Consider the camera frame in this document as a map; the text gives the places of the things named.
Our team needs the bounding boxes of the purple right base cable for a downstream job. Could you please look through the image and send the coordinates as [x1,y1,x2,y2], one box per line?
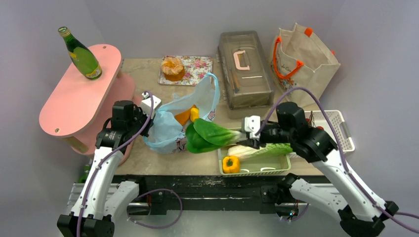
[280,202,310,224]

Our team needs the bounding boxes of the grey transparent lidded box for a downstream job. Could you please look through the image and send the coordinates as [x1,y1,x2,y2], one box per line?
[218,31,275,110]

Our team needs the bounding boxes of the green bottle under table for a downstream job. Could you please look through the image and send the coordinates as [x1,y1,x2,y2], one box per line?
[78,164,91,183]

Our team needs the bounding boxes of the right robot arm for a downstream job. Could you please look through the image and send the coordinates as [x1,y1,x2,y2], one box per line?
[241,102,399,237]

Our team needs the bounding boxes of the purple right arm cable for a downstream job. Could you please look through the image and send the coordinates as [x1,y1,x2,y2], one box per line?
[255,86,419,225]

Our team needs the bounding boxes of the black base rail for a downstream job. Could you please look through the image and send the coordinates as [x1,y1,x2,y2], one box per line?
[112,174,296,215]

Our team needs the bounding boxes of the floral tray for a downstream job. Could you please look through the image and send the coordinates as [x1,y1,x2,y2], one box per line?
[157,55,213,86]

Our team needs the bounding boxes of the napa cabbage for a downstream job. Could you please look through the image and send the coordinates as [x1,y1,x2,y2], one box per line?
[227,143,293,161]

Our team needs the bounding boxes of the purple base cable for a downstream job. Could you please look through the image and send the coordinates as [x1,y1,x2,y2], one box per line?
[126,189,183,230]
[280,202,310,224]

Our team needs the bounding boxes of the yellow bell pepper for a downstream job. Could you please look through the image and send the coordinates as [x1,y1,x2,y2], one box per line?
[222,156,240,173]
[190,107,200,122]

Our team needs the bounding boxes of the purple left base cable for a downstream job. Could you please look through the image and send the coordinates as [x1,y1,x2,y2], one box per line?
[126,189,183,230]

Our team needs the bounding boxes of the blue printed plastic bag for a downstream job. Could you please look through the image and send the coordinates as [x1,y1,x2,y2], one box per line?
[143,73,220,154]

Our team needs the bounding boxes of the beige tote bag orange handles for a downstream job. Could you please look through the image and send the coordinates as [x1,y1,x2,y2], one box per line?
[270,23,341,99]

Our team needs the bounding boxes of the orange fruit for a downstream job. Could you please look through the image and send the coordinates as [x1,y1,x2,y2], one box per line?
[174,105,196,126]

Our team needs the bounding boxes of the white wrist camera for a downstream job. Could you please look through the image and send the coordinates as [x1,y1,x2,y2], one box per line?
[241,115,261,140]
[139,91,162,119]

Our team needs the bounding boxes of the pink two-tier shelf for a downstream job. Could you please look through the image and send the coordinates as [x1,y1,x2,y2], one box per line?
[39,44,141,156]

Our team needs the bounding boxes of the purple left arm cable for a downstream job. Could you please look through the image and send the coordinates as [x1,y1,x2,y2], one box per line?
[76,91,155,237]

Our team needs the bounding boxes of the green bok choy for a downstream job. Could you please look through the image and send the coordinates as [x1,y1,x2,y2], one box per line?
[185,118,247,154]

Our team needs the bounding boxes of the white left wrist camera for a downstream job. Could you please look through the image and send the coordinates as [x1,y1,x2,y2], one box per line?
[139,91,162,119]

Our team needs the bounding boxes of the red cherry bunch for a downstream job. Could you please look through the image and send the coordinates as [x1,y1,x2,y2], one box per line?
[304,111,327,130]

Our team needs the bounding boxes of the orange bundt cake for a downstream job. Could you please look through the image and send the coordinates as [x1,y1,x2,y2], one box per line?
[161,57,185,81]

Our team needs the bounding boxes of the white plastic basket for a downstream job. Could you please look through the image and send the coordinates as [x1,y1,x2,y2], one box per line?
[324,110,355,157]

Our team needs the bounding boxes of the green plastic basket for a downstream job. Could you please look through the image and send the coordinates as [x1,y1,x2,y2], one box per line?
[217,142,291,177]

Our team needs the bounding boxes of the aluminium frame rail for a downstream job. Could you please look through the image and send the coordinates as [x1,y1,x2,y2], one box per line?
[67,176,341,207]

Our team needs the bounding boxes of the green glass bottle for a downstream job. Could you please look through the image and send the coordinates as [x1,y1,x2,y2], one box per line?
[58,27,102,80]

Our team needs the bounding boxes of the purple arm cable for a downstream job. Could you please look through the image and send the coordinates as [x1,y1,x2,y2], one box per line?
[255,86,419,225]
[76,91,155,237]

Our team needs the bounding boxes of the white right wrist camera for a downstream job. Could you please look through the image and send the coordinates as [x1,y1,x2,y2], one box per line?
[241,115,261,140]

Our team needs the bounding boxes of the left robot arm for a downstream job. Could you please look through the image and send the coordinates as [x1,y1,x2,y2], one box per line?
[57,96,162,237]

